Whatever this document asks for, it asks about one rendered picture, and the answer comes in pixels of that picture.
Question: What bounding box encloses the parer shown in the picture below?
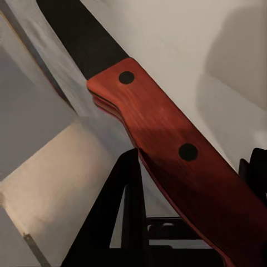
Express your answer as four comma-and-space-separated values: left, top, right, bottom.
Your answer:
36, 0, 267, 267

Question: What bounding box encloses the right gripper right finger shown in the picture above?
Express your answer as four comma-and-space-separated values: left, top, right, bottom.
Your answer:
249, 148, 267, 193

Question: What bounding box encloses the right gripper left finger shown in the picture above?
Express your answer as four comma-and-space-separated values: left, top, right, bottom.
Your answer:
61, 148, 145, 267

